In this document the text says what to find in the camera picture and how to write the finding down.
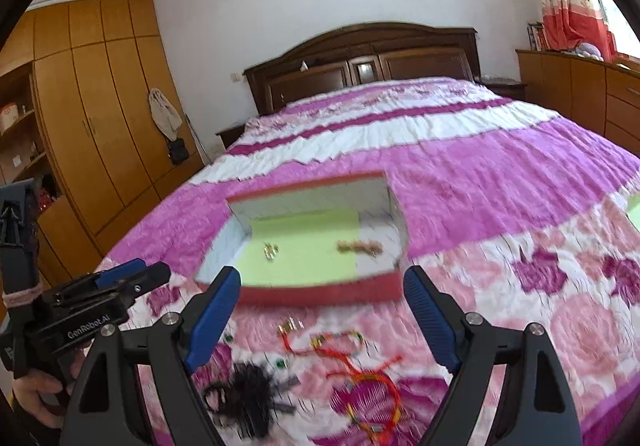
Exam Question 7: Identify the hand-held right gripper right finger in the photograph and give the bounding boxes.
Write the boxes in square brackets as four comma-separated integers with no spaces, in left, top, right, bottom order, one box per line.
[402,265,585,446]

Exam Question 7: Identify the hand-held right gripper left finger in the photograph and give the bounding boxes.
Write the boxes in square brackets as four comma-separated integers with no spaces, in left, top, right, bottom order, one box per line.
[59,266,242,446]

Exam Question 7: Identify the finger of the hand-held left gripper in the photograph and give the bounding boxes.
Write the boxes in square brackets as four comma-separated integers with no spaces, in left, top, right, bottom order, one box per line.
[120,262,172,298]
[94,259,149,288]

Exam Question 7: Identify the black hair ties bundle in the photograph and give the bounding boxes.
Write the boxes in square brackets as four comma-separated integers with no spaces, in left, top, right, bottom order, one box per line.
[202,361,301,442]

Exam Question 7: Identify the multicolour woven bracelet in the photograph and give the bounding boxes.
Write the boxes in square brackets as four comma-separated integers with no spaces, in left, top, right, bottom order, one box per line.
[347,373,403,434]

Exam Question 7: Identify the plain red string bracelet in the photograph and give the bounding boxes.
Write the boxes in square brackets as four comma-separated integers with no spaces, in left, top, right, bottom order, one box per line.
[325,353,403,379]

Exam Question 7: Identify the person's left hand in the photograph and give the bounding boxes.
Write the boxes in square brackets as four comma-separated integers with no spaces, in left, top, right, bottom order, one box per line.
[11,351,89,429]

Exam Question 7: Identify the light green paper liner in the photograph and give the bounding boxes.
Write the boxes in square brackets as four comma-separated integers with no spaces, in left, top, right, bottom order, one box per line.
[232,208,362,288]

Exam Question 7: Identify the red shelf clutter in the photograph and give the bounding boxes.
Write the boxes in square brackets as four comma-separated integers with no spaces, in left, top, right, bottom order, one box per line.
[35,175,57,213]

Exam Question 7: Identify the small black bag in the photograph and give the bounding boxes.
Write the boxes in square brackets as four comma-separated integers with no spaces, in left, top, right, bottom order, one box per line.
[167,138,191,166]

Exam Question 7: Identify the pink floral bedspread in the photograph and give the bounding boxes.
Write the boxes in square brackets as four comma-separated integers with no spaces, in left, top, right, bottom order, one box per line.
[92,77,640,446]

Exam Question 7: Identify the thin leaning pole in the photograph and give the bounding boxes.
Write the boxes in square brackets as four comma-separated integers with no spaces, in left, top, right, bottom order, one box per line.
[186,114,211,163]

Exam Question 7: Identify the wooden wardrobe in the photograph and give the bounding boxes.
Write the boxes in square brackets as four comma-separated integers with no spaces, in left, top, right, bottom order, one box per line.
[0,0,206,287]

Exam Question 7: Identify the beige cloth bag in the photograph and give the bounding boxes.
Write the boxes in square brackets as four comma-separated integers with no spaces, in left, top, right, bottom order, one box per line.
[148,87,184,140]

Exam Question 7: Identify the dark wooden nightstand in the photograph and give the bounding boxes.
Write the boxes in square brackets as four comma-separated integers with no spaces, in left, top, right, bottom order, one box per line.
[475,76,529,102]
[216,121,247,152]

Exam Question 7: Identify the white shelf box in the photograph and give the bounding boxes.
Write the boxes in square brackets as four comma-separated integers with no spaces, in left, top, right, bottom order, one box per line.
[0,103,21,135]

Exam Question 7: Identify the light green sheet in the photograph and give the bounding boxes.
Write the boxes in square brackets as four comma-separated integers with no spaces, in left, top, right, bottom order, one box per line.
[625,193,640,233]

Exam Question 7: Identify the dark wooden headboard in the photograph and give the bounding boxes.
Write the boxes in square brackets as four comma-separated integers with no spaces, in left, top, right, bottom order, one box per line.
[243,22,482,116]

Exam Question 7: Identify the wooden sideboard cabinet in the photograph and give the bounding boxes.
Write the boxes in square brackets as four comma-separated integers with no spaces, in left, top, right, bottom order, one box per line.
[516,48,640,153]

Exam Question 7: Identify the row of books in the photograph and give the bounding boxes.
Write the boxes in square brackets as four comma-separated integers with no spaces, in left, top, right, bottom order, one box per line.
[527,23,549,52]

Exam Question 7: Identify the grey plush toy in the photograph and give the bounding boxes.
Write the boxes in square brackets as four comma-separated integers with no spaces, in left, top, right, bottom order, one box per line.
[575,42,609,61]

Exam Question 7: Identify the window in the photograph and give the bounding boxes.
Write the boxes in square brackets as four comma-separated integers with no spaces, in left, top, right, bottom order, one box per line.
[590,0,640,63]

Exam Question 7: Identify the gold chain bracelet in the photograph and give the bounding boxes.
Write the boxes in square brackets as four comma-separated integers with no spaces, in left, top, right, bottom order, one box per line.
[336,239,384,258]

